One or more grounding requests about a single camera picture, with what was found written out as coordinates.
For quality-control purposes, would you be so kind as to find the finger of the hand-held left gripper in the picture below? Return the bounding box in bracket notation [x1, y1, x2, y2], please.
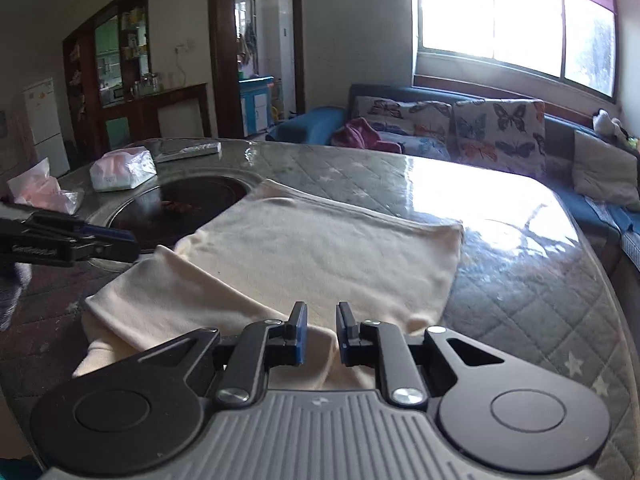
[0, 204, 137, 244]
[77, 242, 141, 263]

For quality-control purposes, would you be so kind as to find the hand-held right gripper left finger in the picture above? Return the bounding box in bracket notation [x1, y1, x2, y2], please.
[135, 301, 308, 408]

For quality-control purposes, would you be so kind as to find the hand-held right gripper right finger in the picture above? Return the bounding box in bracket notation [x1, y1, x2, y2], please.
[336, 301, 506, 406]

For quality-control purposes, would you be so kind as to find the cream shirt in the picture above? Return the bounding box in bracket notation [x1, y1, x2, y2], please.
[72, 178, 466, 393]

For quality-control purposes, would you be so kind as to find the person's left forearm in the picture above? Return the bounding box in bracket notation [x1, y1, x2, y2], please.
[0, 260, 33, 331]

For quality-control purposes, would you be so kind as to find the tissue pack in plastic bag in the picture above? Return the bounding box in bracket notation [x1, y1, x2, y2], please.
[6, 157, 85, 213]

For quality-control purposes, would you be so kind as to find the white pink tissue pack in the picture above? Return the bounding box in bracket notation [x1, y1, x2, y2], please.
[89, 146, 157, 192]

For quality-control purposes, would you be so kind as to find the black round induction cooker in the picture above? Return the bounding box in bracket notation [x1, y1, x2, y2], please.
[102, 175, 251, 253]

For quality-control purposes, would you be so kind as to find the white fridge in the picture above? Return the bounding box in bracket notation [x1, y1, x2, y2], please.
[22, 77, 71, 178]

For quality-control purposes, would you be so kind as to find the grey remote control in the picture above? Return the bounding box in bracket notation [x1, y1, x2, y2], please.
[154, 141, 222, 163]

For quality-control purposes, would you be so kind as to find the dark wooden sideboard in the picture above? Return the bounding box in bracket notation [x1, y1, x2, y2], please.
[102, 82, 211, 148]

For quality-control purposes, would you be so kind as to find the wooden shelf cabinet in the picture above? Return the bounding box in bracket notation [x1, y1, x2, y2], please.
[62, 0, 151, 146]

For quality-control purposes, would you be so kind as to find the blue cabinet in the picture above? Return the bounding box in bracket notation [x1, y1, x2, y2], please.
[239, 76, 275, 136]

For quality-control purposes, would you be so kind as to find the purple garment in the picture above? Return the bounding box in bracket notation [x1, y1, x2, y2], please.
[331, 117, 403, 154]

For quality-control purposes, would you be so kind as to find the blue sofa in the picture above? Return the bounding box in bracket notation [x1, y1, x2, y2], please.
[265, 84, 640, 281]

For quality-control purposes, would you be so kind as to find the butterfly print cushion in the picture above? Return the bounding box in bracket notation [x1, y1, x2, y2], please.
[452, 99, 547, 178]
[352, 96, 453, 161]

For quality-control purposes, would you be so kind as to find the hanging towel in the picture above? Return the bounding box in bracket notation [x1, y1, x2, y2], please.
[242, 22, 258, 63]

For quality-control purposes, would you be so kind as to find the grey pillow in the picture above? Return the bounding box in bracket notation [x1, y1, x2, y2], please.
[571, 130, 640, 211]

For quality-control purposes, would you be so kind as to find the panda plush toy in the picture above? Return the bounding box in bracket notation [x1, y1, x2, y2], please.
[592, 109, 628, 141]

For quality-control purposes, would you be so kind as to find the window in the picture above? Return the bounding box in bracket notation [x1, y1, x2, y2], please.
[412, 0, 618, 98]

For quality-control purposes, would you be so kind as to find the dark wooden door frame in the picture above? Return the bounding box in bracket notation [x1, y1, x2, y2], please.
[207, 0, 306, 138]

